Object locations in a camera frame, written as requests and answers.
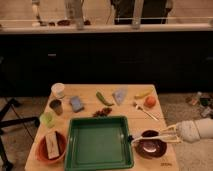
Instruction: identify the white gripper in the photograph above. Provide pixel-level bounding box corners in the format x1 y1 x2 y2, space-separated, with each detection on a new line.
159 120 200 143

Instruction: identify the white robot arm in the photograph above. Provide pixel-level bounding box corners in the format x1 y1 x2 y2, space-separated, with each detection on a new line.
159 118 213 143

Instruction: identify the purple bowl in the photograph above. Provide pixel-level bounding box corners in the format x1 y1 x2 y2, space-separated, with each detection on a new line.
135 140 167 159

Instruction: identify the wooden block in bowl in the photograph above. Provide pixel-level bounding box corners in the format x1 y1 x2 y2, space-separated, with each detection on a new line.
45 132 60 159

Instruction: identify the orange bowl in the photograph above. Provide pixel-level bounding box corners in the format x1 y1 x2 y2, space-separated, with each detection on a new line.
35 131 67 165

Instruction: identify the wooden table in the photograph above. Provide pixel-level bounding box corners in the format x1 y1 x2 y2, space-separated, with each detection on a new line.
25 84 179 171

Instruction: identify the orange tomato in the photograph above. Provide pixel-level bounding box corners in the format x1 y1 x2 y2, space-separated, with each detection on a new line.
144 96 156 108

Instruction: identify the silver fork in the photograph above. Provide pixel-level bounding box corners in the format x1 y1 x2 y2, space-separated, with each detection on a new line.
133 102 159 121

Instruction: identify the yellow banana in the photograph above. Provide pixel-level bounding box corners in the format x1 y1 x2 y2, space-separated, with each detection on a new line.
134 90 152 99

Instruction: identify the light blue cloth wedge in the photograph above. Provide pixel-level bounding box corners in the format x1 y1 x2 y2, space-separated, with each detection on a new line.
112 87 127 105

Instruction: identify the dark red grape bunch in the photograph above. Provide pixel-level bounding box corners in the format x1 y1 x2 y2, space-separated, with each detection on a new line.
93 107 112 117

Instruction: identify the green plastic tray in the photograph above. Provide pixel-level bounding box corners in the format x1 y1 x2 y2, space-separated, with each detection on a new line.
64 116 134 171

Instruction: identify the green chili pepper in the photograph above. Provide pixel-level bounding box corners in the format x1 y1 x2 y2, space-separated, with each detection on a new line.
96 92 114 106

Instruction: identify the brown cup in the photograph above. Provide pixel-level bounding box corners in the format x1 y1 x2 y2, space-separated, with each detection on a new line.
49 99 63 115

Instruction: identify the white cup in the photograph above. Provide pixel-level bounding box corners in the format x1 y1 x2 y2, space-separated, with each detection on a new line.
51 83 65 99

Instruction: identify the light green cup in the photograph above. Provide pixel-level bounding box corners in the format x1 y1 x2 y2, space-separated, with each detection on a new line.
39 112 54 128

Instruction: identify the black office chair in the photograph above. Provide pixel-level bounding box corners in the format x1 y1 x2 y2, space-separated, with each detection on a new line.
0 56 40 171

